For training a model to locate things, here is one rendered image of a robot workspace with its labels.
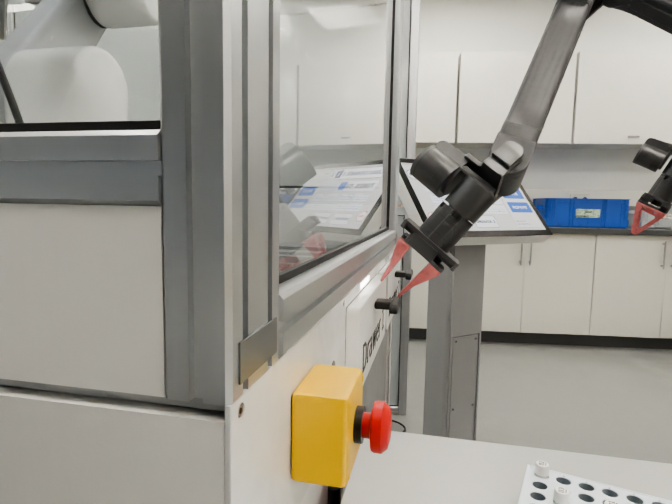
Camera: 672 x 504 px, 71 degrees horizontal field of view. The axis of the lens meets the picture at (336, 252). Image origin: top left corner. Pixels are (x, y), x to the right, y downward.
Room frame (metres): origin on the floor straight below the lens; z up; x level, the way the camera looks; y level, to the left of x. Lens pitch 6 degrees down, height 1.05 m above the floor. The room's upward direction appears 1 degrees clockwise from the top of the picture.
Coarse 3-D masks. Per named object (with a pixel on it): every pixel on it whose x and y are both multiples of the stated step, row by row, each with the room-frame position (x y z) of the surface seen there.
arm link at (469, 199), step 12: (468, 168) 0.71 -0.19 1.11; (456, 180) 0.71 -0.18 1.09; (468, 180) 0.68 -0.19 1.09; (480, 180) 0.70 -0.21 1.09; (444, 192) 0.71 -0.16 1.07; (456, 192) 0.69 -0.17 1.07; (468, 192) 0.68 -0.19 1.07; (480, 192) 0.67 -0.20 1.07; (492, 192) 0.69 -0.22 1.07; (456, 204) 0.68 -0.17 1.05; (468, 204) 0.68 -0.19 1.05; (480, 204) 0.68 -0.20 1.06; (456, 216) 0.69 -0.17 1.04; (468, 216) 0.68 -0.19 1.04; (480, 216) 0.69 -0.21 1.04
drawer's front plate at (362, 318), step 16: (368, 288) 0.70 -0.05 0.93; (384, 288) 0.82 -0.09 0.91; (352, 304) 0.58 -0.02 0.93; (368, 304) 0.62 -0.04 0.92; (352, 320) 0.56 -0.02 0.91; (368, 320) 0.63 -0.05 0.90; (384, 320) 0.83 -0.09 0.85; (352, 336) 0.56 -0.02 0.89; (368, 336) 0.63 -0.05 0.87; (352, 352) 0.56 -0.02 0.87; (368, 352) 0.64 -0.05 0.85; (368, 368) 0.64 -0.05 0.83
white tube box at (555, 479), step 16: (528, 464) 0.45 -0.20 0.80; (528, 480) 0.42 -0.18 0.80; (544, 480) 0.42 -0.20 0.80; (560, 480) 0.43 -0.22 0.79; (576, 480) 0.42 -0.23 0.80; (528, 496) 0.40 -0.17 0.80; (544, 496) 0.40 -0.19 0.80; (576, 496) 0.40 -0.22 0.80; (592, 496) 0.40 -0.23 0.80; (608, 496) 0.40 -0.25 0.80; (624, 496) 0.40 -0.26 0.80; (640, 496) 0.40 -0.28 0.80
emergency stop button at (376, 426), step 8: (376, 408) 0.36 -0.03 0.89; (384, 408) 0.36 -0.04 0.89; (368, 416) 0.36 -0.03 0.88; (376, 416) 0.35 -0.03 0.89; (384, 416) 0.35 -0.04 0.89; (368, 424) 0.36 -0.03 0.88; (376, 424) 0.35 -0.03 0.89; (384, 424) 0.35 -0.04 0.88; (368, 432) 0.36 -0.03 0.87; (376, 432) 0.35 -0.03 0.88; (384, 432) 0.35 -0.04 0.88; (376, 440) 0.35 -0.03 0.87; (384, 440) 0.35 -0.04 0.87; (376, 448) 0.35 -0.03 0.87; (384, 448) 0.35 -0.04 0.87
